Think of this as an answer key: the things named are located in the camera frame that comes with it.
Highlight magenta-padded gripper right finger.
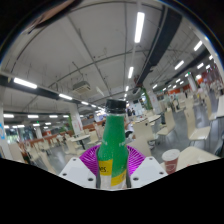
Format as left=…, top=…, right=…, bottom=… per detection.
left=126, top=145, right=168, bottom=190

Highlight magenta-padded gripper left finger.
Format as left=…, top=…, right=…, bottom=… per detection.
left=57, top=144, right=100, bottom=190

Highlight green drink bottle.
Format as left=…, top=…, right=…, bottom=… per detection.
left=95, top=98, right=132, bottom=191

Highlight red paper cup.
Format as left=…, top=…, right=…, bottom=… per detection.
left=161, top=148, right=181, bottom=175

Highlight beige chairs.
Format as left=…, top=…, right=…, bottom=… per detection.
left=8, top=96, right=214, bottom=168

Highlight ceiling air conditioner unit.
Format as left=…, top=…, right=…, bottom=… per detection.
left=72, top=80, right=92, bottom=95

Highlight ceiling strip lights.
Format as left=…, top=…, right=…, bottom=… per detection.
left=3, top=11, right=214, bottom=129

